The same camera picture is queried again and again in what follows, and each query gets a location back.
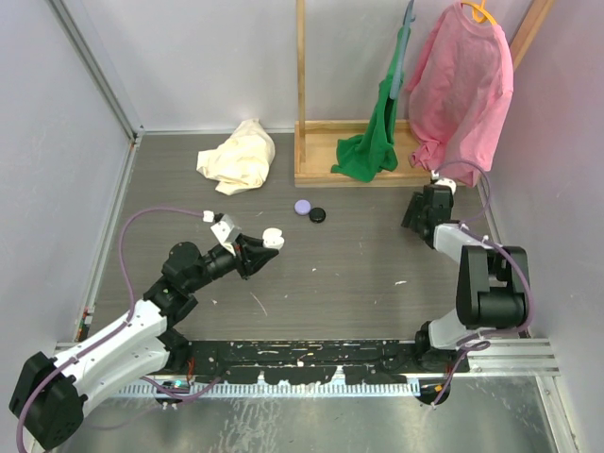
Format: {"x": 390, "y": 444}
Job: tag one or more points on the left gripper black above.
{"x": 250, "y": 255}

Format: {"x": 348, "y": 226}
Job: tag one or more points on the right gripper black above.
{"x": 411, "y": 209}

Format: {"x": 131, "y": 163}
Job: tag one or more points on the white earbud charging case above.
{"x": 272, "y": 238}

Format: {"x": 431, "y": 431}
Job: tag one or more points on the purple earbud charging case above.
{"x": 302, "y": 207}

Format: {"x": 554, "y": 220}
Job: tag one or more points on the black earbud charging case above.
{"x": 317, "y": 215}

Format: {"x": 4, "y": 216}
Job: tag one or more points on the cream cloth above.
{"x": 242, "y": 162}

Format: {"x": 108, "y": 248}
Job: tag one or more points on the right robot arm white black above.
{"x": 492, "y": 293}

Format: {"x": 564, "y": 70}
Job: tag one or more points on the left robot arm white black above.
{"x": 53, "y": 396}

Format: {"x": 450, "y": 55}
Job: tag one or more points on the green shirt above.
{"x": 363, "y": 156}

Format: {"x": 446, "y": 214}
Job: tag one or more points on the wooden clothes rack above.
{"x": 315, "y": 141}

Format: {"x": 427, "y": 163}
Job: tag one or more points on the pink shirt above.
{"x": 460, "y": 94}

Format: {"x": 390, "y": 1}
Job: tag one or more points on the blue hanger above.
{"x": 402, "y": 44}

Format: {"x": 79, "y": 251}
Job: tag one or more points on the orange hanger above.
{"x": 480, "y": 14}

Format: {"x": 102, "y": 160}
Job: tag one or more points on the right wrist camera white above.
{"x": 436, "y": 179}

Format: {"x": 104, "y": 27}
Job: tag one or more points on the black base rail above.
{"x": 306, "y": 362}

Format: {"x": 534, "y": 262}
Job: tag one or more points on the white cable duct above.
{"x": 335, "y": 388}

